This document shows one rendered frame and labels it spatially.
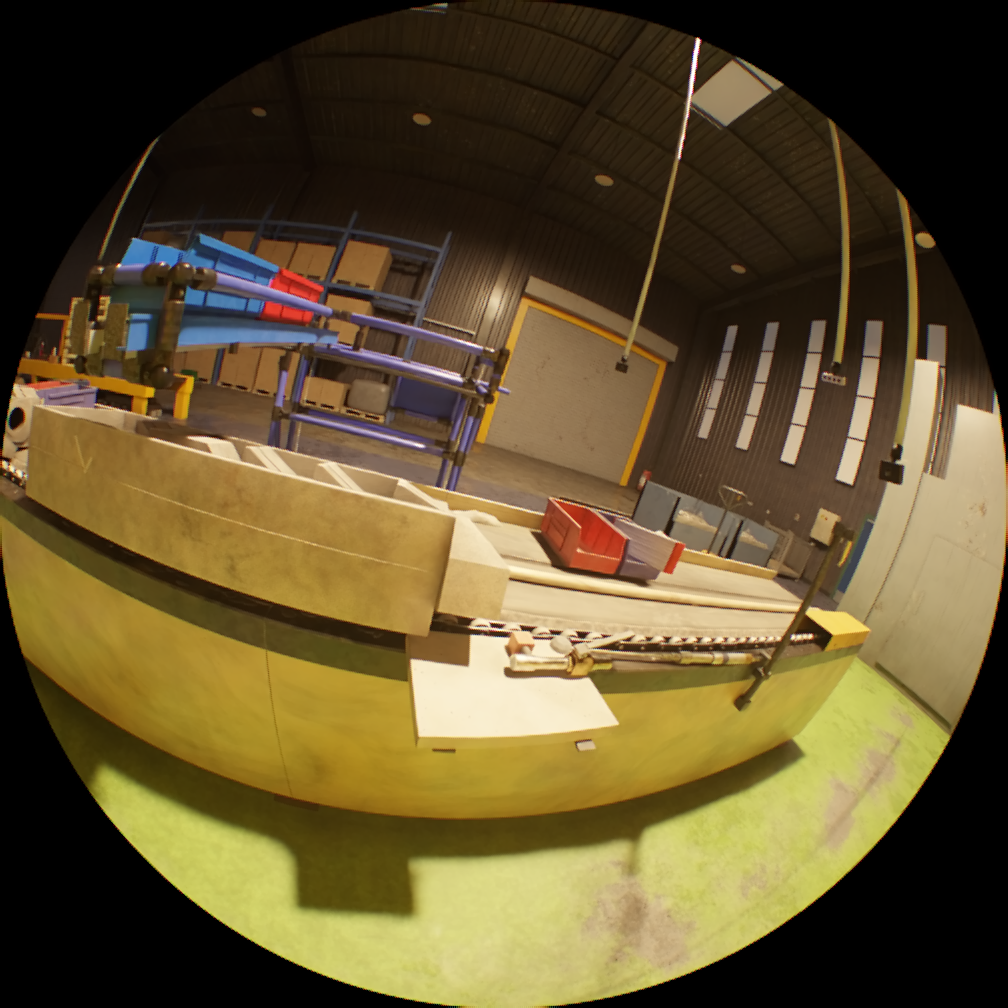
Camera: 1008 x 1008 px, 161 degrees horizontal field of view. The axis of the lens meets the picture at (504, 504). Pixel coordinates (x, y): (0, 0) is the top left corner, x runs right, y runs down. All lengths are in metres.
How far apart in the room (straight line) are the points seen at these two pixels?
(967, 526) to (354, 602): 5.82
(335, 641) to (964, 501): 5.93
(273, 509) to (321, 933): 1.04
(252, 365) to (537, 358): 8.26
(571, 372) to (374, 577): 11.23
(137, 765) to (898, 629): 6.35
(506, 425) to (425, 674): 10.67
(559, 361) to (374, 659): 11.13
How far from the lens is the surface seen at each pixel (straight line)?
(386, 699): 0.69
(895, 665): 5.67
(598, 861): 1.41
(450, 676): 0.54
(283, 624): 0.62
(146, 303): 0.62
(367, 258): 10.18
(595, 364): 11.94
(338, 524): 0.52
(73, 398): 2.01
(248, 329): 0.76
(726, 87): 9.35
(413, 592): 0.54
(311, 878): 1.19
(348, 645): 0.60
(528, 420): 11.18
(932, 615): 5.59
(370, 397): 9.50
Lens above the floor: 1.17
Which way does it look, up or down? 14 degrees down
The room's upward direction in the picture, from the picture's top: 18 degrees clockwise
